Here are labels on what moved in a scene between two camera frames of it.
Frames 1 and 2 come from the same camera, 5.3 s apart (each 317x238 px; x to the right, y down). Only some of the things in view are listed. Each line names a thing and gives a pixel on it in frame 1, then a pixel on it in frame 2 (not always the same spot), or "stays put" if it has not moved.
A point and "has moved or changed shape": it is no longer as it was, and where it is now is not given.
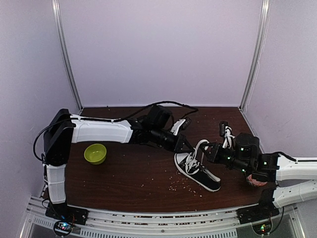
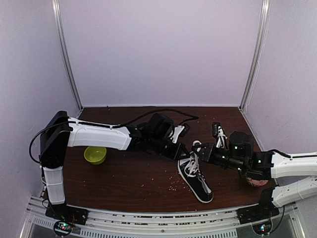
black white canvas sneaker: [189, 164] has moved or changed shape
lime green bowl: [95, 153] stays put
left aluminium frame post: [58, 23] stays put
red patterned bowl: [255, 181] stays put
